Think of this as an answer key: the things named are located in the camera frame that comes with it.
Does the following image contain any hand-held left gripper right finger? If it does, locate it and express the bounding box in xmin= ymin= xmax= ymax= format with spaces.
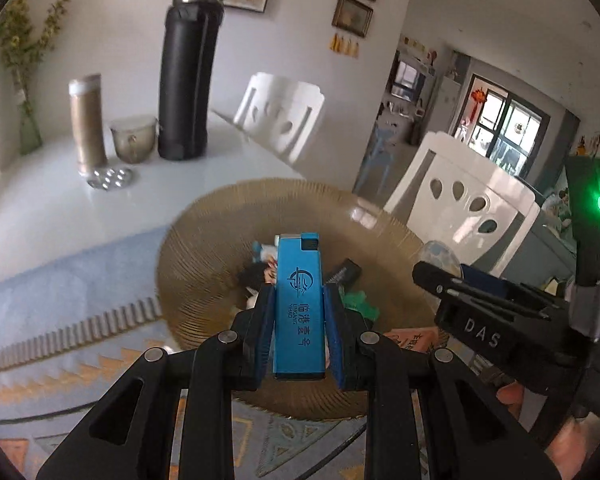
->
xmin=322 ymin=284 xmax=561 ymax=480

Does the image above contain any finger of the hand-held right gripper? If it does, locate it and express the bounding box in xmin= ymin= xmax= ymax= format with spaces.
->
xmin=460 ymin=265 xmax=566 ymax=311
xmin=412 ymin=260 xmax=552 ymax=320

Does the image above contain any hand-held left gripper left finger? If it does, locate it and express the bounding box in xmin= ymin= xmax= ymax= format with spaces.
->
xmin=35 ymin=284 xmax=277 ymax=480

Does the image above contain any green toy figure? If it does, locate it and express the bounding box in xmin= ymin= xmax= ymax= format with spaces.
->
xmin=342 ymin=290 xmax=381 ymax=323

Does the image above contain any blue rectangular box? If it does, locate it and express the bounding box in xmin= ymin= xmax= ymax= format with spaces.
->
xmin=272 ymin=232 xmax=328 ymax=381

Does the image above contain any pink card box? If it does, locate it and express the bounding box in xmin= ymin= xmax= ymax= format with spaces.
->
xmin=382 ymin=327 xmax=451 ymax=356

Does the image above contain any black rectangular case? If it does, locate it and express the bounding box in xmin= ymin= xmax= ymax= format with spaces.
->
xmin=325 ymin=258 xmax=363 ymax=288

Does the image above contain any big-head black-haired doll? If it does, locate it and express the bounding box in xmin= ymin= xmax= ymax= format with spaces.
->
xmin=235 ymin=262 xmax=276 ymax=311

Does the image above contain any small white and blue bottle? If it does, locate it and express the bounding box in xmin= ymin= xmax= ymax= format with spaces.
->
xmin=252 ymin=241 xmax=281 ymax=267

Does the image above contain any gold ribbed bowl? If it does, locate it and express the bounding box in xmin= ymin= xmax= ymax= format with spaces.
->
xmin=156 ymin=177 xmax=453 ymax=421

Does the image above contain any person's right hand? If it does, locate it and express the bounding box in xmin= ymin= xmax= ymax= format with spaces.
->
xmin=496 ymin=381 xmax=600 ymax=472

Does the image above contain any pale blue round object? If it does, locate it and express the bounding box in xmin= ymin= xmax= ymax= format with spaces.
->
xmin=422 ymin=240 xmax=465 ymax=277

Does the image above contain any grey-green sofa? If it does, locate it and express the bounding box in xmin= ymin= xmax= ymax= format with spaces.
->
xmin=520 ymin=185 xmax=581 ymax=286

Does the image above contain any white dining chair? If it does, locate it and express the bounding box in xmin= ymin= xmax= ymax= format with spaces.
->
xmin=232 ymin=72 xmax=327 ymax=166
xmin=384 ymin=131 xmax=542 ymax=281

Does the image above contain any dark framed glass door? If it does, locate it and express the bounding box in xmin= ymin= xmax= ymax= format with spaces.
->
xmin=462 ymin=74 xmax=551 ymax=176

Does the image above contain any blue patterned tablecloth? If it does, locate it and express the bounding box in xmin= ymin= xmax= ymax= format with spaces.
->
xmin=0 ymin=225 xmax=376 ymax=480

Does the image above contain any shelf cabinet with items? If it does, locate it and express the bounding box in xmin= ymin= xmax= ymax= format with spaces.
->
xmin=380 ymin=35 xmax=438 ymax=146

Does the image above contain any round metal coaster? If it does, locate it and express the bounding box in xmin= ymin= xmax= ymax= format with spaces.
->
xmin=86 ymin=166 xmax=135 ymax=191

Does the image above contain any grey glass bowl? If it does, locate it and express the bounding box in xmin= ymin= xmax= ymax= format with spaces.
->
xmin=110 ymin=116 xmax=159 ymax=163

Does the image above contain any yellow hanging ornament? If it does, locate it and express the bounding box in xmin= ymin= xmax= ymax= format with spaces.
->
xmin=328 ymin=32 xmax=361 ymax=58

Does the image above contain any champagne thermos flask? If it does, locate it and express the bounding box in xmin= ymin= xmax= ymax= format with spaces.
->
xmin=69 ymin=74 xmax=108 ymax=176

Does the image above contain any large black bottle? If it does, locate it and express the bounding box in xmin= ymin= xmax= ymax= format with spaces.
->
xmin=157 ymin=0 xmax=226 ymax=162

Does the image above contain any glass vase with green branches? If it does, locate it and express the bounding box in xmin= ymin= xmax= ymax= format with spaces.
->
xmin=0 ymin=0 xmax=72 ymax=156

